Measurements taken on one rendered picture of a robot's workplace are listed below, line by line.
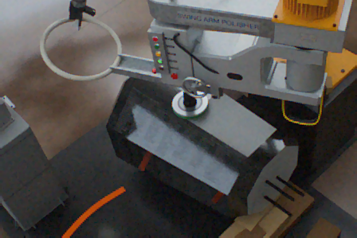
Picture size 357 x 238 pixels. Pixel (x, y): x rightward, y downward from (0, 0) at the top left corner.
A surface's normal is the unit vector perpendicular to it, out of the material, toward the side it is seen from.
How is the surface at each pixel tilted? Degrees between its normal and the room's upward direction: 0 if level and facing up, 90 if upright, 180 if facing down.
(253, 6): 0
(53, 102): 0
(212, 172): 45
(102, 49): 0
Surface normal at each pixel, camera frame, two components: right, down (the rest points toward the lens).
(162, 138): -0.57, -0.05
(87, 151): -0.13, -0.67
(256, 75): -0.36, 0.72
